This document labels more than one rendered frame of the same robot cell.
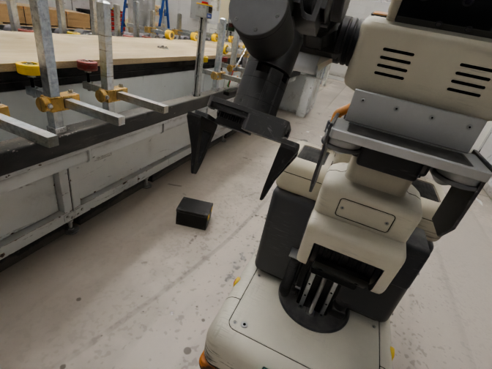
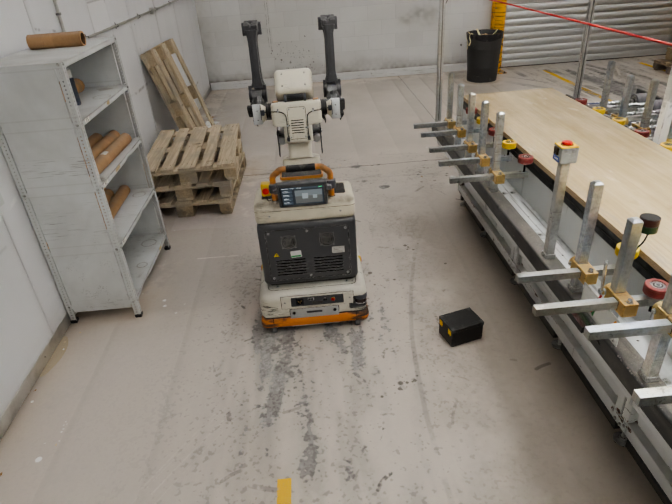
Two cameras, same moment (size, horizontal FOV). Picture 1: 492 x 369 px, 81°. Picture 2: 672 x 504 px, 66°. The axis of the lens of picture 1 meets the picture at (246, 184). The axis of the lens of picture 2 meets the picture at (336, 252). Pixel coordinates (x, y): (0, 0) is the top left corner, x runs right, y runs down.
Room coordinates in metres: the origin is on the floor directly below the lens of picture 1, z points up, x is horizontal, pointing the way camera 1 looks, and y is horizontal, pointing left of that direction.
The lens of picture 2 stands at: (3.46, -1.08, 1.95)
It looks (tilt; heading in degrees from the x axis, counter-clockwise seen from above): 30 degrees down; 161
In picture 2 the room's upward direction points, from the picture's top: 4 degrees counter-clockwise
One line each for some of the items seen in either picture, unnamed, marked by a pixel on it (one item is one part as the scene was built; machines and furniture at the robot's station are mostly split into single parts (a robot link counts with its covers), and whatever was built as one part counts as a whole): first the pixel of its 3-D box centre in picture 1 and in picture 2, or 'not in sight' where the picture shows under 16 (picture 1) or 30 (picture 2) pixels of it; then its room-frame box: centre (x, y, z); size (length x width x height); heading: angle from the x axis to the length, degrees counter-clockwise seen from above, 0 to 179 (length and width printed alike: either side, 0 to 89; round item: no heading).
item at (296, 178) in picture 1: (342, 225); (306, 225); (0.90, -0.38, 0.59); 0.55 x 0.34 x 0.83; 73
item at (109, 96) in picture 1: (112, 94); (496, 175); (1.23, 0.65, 0.80); 0.14 x 0.06 x 0.05; 163
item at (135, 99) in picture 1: (124, 97); (488, 177); (1.23, 0.59, 0.80); 0.43 x 0.03 x 0.04; 73
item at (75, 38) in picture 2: not in sight; (56, 40); (-0.09, -1.47, 1.59); 0.30 x 0.08 x 0.08; 73
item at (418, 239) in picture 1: (365, 255); not in sight; (0.64, -0.36, 0.68); 0.28 x 0.27 x 0.25; 73
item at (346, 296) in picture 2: not in sight; (317, 299); (1.13, -0.43, 0.23); 0.41 x 0.02 x 0.08; 73
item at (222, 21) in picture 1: (218, 57); (585, 239); (2.16, 0.36, 0.93); 0.04 x 0.04 x 0.48; 73
